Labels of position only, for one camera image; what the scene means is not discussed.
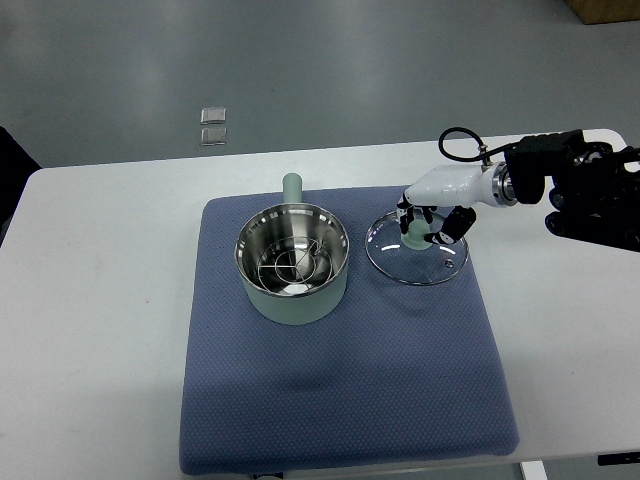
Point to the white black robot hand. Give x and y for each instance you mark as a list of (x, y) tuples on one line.
[(438, 208)]

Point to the glass lid green knob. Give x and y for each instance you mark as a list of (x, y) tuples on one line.
[(409, 259)]

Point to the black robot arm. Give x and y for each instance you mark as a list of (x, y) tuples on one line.
[(594, 195)]

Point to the blue textured mat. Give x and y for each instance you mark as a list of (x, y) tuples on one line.
[(395, 373)]

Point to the brown cardboard box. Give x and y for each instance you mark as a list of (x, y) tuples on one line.
[(594, 12)]

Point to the lower floor outlet plate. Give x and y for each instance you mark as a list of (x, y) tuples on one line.
[(213, 136)]

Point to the floor outlet plate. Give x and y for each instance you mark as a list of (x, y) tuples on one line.
[(213, 136), (213, 115)]

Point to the upper floor outlet plate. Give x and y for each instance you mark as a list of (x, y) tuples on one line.
[(213, 115)]

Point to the white table leg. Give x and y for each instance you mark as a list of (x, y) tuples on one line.
[(533, 470)]

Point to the person in dark clothes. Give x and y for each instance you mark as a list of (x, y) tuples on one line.
[(16, 168)]

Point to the wire steamer rack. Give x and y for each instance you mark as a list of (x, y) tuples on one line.
[(293, 266)]

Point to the green pot with handle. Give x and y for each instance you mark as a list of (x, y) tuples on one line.
[(293, 218)]

